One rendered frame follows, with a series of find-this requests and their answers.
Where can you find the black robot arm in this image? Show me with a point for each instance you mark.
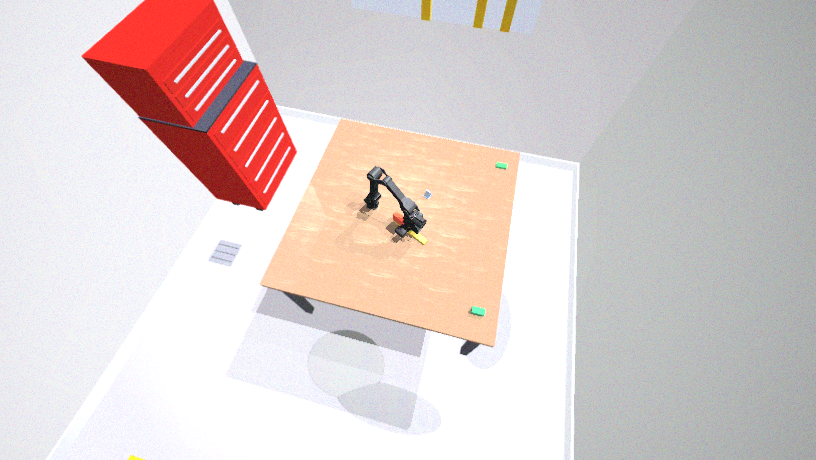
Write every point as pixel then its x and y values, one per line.
pixel 406 204

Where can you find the yellow bar with red cube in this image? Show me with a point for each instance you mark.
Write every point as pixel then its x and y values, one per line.
pixel 397 218

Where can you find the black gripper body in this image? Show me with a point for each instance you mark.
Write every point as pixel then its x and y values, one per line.
pixel 401 231

